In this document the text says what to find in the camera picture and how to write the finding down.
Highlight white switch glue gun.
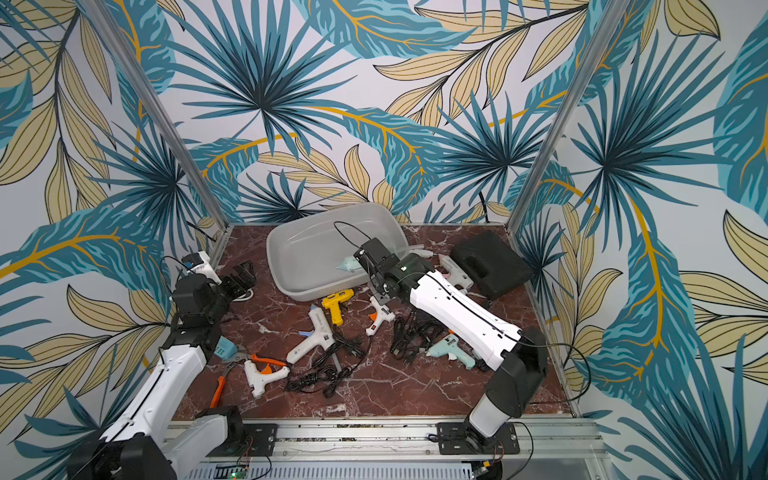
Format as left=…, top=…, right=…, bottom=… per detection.
left=243, top=360, right=290, bottom=399

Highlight white blue-trigger glue gun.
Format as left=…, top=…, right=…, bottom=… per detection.
left=286, top=305, right=335, bottom=365

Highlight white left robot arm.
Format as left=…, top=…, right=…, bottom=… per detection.
left=66, top=251, right=245, bottom=479

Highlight yellow glue gun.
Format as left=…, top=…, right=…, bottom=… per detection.
left=322, top=289, right=354, bottom=326

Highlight large white pink-trigger glue gun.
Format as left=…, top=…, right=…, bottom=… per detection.
left=439, top=254, right=474, bottom=294

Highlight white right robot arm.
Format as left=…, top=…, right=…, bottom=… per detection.
left=354, top=238, right=548, bottom=453

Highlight white labelled mini glue gun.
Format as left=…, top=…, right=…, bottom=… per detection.
left=366, top=296, right=396, bottom=337

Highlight light blue power strip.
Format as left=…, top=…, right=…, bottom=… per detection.
left=214, top=336, right=239, bottom=363

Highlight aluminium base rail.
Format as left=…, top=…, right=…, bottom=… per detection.
left=187, top=415, right=618, bottom=479

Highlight mint green glue gun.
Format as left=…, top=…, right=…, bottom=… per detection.
left=337, top=256, right=362, bottom=273

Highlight orange handled pliers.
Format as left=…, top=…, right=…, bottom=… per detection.
left=209, top=353, right=289, bottom=408

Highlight grey plastic storage box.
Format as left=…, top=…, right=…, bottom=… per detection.
left=266, top=203, right=408, bottom=302

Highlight light blue glue gun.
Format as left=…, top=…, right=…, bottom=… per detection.
left=426, top=333, right=476, bottom=370

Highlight black plastic tool case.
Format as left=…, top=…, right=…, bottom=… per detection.
left=450, top=231, right=533, bottom=300

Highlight black bundled power cable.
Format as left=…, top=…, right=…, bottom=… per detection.
left=284, top=333, right=368, bottom=398

